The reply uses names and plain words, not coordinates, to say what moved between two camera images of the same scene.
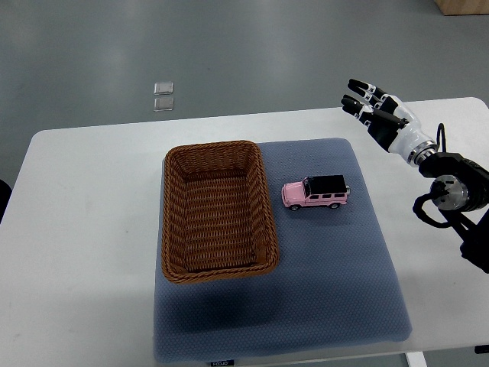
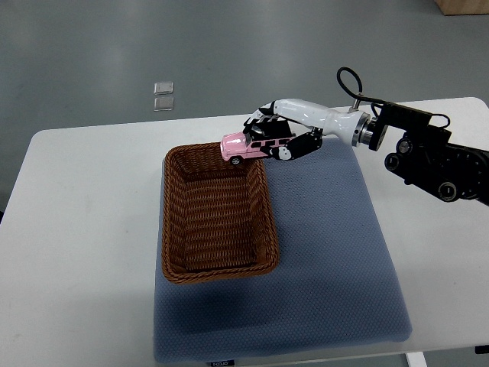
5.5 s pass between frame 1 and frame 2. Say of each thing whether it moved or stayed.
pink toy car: moved
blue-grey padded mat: stayed
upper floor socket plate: stayed
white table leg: stayed
